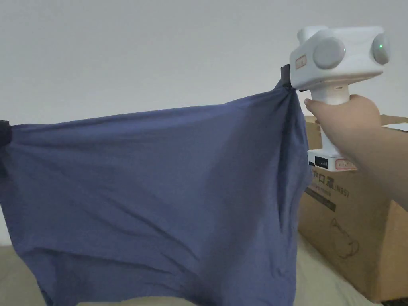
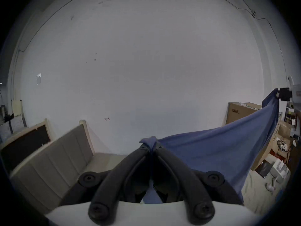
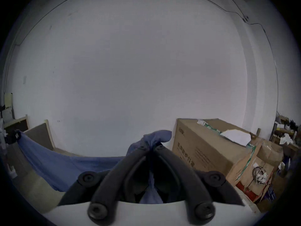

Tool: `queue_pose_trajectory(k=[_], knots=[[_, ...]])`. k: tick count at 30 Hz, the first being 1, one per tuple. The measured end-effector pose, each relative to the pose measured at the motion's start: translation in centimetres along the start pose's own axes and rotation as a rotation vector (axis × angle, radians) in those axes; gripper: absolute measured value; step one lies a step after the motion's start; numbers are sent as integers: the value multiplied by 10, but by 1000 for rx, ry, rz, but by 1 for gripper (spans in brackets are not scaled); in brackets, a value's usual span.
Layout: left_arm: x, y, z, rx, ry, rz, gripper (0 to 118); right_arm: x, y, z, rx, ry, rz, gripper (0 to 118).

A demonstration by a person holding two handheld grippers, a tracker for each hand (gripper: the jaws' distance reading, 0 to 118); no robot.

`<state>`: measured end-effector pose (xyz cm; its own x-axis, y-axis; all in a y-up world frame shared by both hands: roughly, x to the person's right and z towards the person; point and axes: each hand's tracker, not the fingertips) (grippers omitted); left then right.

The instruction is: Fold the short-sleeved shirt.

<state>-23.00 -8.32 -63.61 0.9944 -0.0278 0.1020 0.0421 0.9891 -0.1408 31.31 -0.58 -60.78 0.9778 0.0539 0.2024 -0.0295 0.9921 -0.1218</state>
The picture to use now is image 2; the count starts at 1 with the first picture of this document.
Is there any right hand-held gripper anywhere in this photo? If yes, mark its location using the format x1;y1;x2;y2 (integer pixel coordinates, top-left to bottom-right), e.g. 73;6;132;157
277;76;301;103

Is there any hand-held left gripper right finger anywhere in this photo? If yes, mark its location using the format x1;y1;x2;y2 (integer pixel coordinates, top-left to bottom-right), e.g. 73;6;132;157
153;142;244;225

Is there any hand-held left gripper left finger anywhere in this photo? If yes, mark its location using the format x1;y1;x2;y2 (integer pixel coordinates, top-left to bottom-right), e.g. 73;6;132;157
60;144;153;225

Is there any blue garment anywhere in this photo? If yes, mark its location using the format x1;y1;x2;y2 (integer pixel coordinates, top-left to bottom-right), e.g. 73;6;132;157
139;89;281;205

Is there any brown carton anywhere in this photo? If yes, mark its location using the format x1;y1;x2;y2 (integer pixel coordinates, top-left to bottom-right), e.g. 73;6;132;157
225;102;263;126
250;120;287;172

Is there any grey padded headboard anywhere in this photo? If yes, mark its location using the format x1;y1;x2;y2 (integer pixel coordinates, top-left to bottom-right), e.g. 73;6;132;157
10;119;96;214

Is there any bed with beige sheet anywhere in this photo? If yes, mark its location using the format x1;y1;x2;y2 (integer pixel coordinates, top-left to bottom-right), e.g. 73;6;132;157
59;152;292;216

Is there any white box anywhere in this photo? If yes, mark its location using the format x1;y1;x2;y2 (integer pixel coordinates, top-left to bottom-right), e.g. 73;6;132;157
269;160;291;181

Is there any black flat pouch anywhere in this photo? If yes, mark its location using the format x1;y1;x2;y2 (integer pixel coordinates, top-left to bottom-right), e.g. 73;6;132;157
255;160;275;179

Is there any white cable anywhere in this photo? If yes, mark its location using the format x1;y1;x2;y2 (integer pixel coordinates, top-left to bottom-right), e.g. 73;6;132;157
265;177;278;193

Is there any black board with wooden frame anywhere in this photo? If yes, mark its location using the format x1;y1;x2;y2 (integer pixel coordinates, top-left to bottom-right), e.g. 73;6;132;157
0;118;53;174

